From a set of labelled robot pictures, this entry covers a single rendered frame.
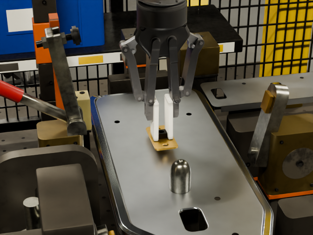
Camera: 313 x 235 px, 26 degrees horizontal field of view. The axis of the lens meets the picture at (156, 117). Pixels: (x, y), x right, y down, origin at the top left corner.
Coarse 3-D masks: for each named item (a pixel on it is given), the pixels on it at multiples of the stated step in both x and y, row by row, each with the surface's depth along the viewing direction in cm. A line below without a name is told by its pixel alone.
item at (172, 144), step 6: (162, 126) 115; (162, 132) 112; (150, 138) 111; (162, 138) 111; (174, 138) 111; (156, 144) 109; (162, 144) 109; (168, 144) 109; (174, 144) 109; (156, 150) 108
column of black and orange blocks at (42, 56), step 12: (36, 0) 125; (48, 0) 126; (36, 12) 127; (48, 12) 127; (36, 24) 128; (48, 24) 128; (36, 36) 129; (36, 48) 130; (36, 60) 131; (48, 60) 132; (48, 72) 133; (48, 84) 134; (48, 96) 136; (48, 120) 138
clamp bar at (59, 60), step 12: (48, 36) 97; (60, 36) 97; (72, 36) 99; (48, 48) 98; (60, 48) 98; (60, 60) 99; (60, 72) 100; (60, 84) 101; (72, 84) 102; (72, 96) 102; (72, 108) 103
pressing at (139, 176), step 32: (96, 96) 127; (128, 96) 127; (160, 96) 127; (192, 96) 127; (96, 128) 116; (128, 128) 117; (192, 128) 117; (128, 160) 108; (160, 160) 108; (192, 160) 108; (224, 160) 108; (128, 192) 101; (160, 192) 101; (192, 192) 101; (224, 192) 101; (256, 192) 101; (128, 224) 94; (160, 224) 94; (224, 224) 94; (256, 224) 94
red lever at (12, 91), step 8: (0, 80) 101; (0, 88) 100; (8, 88) 101; (16, 88) 102; (8, 96) 101; (16, 96) 101; (24, 96) 102; (32, 96) 103; (32, 104) 103; (40, 104) 103; (48, 104) 104; (48, 112) 104; (56, 112) 104; (64, 112) 105; (64, 120) 105
